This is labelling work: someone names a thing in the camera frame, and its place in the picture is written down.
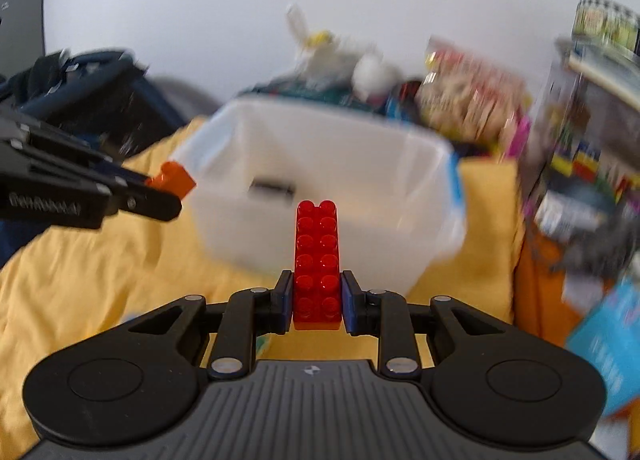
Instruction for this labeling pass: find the patterned tin can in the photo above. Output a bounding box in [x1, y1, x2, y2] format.
[572, 0, 640, 60]

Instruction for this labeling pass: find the orange box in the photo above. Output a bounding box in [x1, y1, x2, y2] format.
[515, 234, 617, 347]

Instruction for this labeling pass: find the yellow cloth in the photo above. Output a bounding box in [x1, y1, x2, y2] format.
[0, 114, 527, 460]

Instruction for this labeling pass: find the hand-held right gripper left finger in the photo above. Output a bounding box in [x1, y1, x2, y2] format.
[125, 270, 294, 381]

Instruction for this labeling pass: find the stack of books and boxes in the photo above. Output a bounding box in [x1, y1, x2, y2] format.
[530, 37, 640, 271]

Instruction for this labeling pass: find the red toy brick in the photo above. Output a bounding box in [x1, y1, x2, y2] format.
[293, 200, 346, 331]

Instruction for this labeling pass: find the translucent plastic storage bin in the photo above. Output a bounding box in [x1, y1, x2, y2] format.
[170, 97, 469, 301]

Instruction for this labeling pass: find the orange toy brick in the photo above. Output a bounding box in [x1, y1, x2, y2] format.
[145, 161, 197, 201]

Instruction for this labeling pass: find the colourful snack bag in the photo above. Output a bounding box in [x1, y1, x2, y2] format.
[415, 36, 532, 147]

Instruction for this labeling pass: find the dark blue bag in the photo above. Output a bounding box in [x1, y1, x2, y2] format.
[0, 47, 187, 268]

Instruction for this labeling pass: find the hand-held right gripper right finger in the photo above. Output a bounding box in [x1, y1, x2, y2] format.
[342, 270, 512, 381]

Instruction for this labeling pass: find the dark teal packet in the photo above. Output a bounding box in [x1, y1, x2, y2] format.
[239, 74, 362, 106]

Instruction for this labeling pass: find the dark grey panel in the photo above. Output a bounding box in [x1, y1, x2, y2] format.
[0, 0, 47, 76]

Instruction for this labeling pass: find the small black item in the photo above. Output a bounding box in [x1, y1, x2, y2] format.
[249, 178, 295, 199]

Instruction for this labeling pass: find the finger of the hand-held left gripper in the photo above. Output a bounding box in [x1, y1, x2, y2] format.
[0, 107, 152, 189]
[95, 184, 182, 224]

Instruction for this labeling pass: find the white plush toy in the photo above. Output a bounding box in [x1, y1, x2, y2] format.
[285, 4, 407, 101]

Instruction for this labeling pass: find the light blue card box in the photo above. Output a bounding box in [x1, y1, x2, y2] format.
[565, 275, 640, 417]

